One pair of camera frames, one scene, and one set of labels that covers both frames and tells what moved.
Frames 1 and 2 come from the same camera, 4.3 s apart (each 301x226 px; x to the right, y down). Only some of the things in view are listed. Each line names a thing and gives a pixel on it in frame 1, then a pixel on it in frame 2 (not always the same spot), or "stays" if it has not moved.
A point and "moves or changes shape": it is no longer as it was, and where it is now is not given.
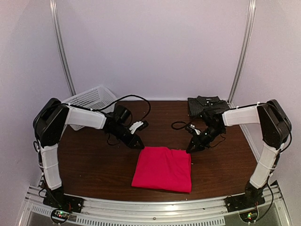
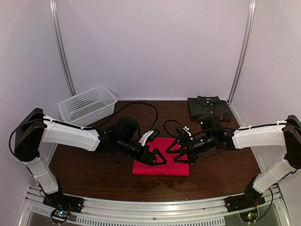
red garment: [162, 168] moves or changes shape
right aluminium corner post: [250, 24] stays
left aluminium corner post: [54, 12] stays
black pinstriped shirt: [196, 105] stays
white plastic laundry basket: [92, 99] stays
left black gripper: [131, 142] to [142, 158]
